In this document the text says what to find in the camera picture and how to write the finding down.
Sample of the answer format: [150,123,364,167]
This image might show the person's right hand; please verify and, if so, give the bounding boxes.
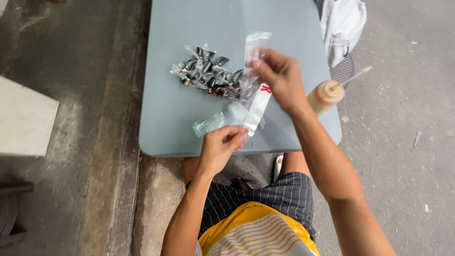
[246,48,309,115]

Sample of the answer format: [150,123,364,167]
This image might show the person's left hand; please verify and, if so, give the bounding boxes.
[198,125,249,175]

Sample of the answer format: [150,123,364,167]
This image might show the clear plastic bag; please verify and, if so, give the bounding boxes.
[237,31,273,107]

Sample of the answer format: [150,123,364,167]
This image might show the stack of clear plastic bags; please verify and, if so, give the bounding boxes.
[192,83,273,138]

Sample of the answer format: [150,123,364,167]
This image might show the pile of bagged black parts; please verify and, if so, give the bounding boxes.
[169,44,246,99]

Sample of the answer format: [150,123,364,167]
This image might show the plastic cup with drink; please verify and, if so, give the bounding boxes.
[306,80,345,117]

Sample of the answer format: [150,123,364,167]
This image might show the black mesh stool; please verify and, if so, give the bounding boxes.
[329,53,355,89]

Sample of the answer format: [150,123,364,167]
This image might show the white backpack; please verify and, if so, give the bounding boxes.
[314,0,367,68]

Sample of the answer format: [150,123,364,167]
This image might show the white drinking straw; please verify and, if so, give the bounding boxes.
[331,65,373,91]

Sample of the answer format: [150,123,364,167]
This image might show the white slipper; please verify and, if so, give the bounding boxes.
[273,155,284,183]

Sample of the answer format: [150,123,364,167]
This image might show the black striped shorts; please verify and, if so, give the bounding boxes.
[186,172,317,242]

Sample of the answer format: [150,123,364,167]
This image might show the yellow white striped shirt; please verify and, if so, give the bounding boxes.
[198,201,320,256]

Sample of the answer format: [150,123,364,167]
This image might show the white box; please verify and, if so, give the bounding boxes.
[0,75,59,158]

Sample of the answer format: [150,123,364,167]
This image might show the dark object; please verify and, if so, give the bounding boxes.
[0,182,35,249]

